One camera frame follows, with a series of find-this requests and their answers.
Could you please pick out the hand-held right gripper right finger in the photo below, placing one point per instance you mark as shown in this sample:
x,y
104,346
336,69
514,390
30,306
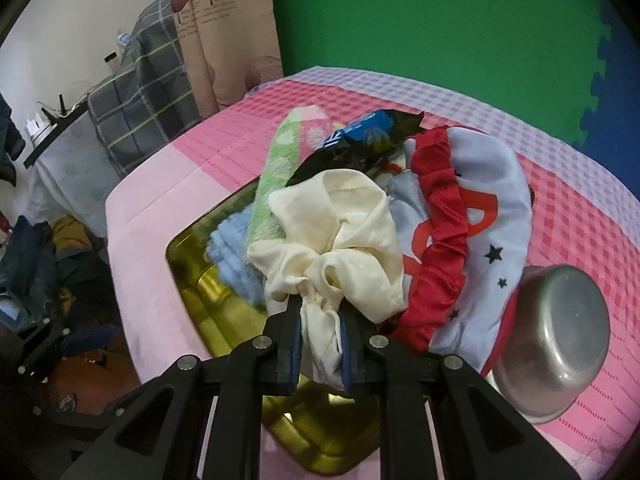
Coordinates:
x,y
347,355

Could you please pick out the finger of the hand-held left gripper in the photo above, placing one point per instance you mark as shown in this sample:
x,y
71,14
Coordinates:
x,y
45,355

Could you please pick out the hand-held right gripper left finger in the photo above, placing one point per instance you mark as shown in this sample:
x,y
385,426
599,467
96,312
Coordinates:
x,y
295,350

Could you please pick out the gold metal tray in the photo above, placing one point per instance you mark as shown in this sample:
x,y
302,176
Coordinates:
x,y
230,320

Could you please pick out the cream ruffled sock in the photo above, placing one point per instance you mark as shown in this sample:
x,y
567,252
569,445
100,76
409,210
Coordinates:
x,y
320,220

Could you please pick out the pink green striped towel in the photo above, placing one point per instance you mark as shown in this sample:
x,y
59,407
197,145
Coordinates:
x,y
280,160

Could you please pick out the black blue snack packet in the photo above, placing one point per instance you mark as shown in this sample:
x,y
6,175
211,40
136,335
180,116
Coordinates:
x,y
360,150

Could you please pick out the light blue red-trimmed cloth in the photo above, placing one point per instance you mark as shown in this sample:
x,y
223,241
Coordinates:
x,y
490,175

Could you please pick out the pile of dark clothes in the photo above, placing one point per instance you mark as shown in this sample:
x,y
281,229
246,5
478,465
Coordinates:
x,y
45,260

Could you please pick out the light blue fluffy towel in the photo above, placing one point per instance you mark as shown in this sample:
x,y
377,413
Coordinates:
x,y
230,255

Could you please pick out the pink checked blanket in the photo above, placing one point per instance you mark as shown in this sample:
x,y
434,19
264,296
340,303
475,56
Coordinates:
x,y
150,200

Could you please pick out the metal bowl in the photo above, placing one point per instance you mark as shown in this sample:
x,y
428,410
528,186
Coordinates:
x,y
555,330

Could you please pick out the black shelf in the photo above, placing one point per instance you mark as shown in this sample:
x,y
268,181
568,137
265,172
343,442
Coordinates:
x,y
50,137

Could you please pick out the dark hanging cloth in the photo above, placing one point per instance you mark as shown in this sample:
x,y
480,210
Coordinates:
x,y
10,140

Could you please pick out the black router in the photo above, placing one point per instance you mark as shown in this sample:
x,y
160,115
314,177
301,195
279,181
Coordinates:
x,y
60,107

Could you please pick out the grey plaid cloth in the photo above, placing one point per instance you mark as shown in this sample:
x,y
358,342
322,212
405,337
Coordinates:
x,y
145,90

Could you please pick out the beige printed poster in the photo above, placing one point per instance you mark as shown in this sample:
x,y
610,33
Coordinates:
x,y
225,35

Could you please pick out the clear bottle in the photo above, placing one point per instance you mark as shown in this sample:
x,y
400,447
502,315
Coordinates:
x,y
122,39

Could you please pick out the green foam mat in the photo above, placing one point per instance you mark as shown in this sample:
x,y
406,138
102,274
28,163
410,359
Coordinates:
x,y
425,20

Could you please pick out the blue foam mat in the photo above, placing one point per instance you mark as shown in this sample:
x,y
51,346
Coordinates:
x,y
625,110

